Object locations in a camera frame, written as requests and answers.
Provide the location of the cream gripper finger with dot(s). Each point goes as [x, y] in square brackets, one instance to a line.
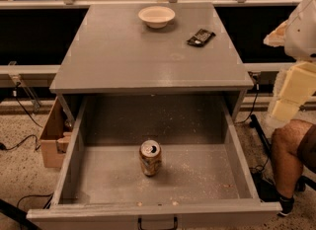
[279, 111]
[299, 84]

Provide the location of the orange soda can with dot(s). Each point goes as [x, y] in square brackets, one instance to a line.
[150, 155]

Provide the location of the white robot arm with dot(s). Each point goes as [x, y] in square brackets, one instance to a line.
[298, 37]

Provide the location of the open grey top drawer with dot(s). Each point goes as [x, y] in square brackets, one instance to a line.
[204, 179]

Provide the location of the grey cabinet with counter top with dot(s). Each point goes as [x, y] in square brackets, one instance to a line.
[114, 52]

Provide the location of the person's bare leg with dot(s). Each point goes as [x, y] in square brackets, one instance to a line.
[287, 167]

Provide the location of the black shoe with sock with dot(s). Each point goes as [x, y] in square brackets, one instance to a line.
[287, 202]

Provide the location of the white paper bowl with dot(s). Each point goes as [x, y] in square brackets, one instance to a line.
[156, 17]

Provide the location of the cardboard box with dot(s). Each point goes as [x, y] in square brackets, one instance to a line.
[55, 137]

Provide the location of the black drawer handle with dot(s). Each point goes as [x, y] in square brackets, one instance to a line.
[169, 223]

